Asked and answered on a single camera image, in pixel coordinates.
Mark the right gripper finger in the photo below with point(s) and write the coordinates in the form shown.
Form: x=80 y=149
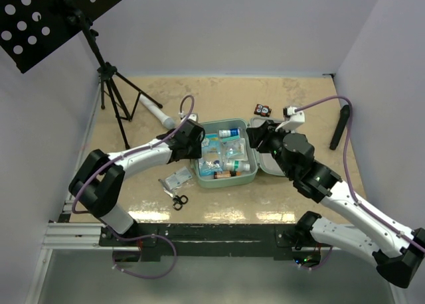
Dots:
x=263 y=147
x=261 y=133

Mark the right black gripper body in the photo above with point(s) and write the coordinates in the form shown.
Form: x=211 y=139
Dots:
x=275 y=141

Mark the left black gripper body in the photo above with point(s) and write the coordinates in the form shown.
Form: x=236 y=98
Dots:
x=194 y=149

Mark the teal cotton swab bag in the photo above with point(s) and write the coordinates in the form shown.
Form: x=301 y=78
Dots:
x=232 y=148

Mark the blue plaster packet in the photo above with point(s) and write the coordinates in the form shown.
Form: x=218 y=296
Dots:
x=211 y=157

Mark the clear bottle green label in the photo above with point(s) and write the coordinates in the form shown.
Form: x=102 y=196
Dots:
x=237 y=166

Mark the mint green medicine case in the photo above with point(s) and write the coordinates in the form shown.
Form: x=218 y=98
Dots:
x=238 y=149

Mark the brown medicine bottle orange cap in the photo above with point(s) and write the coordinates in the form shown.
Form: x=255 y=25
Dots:
x=225 y=174

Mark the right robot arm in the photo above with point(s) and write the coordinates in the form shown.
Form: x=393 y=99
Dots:
x=394 y=249

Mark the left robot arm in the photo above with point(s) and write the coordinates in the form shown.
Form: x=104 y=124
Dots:
x=98 y=182

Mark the red owl toy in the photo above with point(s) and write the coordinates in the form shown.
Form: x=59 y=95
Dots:
x=263 y=111

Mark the white microphone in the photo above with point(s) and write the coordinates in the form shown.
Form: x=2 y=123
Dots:
x=166 y=121

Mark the small clear plaster bag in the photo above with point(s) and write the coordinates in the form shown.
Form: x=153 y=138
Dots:
x=178 y=178

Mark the black microphone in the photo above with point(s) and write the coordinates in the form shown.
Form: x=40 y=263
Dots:
x=344 y=116

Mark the black perforated music stand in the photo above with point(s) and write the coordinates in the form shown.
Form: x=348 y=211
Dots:
x=31 y=30

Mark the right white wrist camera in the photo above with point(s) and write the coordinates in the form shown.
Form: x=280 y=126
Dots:
x=293 y=119

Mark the black handled scissors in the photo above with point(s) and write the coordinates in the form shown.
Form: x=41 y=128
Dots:
x=178 y=200

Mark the black base frame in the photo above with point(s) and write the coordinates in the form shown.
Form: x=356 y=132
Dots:
x=277 y=241

